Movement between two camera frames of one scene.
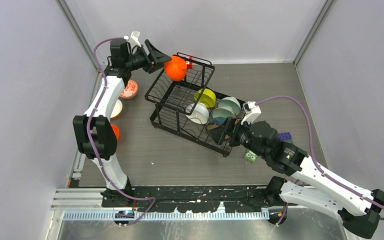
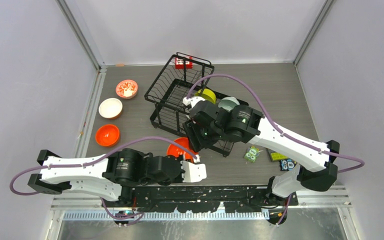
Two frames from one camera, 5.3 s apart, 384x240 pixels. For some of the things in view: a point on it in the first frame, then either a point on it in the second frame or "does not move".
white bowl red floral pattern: x=130 y=90 does not move
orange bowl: x=176 y=69 → x=172 y=150
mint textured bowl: x=231 y=102 does not move
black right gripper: x=218 y=134 → x=196 y=142
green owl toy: x=250 y=156 does not move
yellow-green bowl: x=205 y=96 does not move
